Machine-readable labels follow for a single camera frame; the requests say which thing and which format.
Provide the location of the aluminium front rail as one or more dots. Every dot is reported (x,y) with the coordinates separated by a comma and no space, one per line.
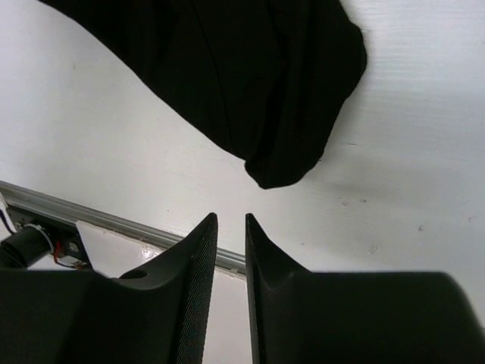
(87,237)

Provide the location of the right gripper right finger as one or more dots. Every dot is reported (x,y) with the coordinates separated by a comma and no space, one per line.
(300,316)

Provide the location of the black skirt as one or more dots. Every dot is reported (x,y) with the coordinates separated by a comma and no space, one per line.
(263,80)

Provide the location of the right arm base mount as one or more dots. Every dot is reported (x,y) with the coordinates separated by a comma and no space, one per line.
(32,236)

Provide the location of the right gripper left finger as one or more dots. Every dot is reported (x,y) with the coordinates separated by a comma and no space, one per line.
(154,313)

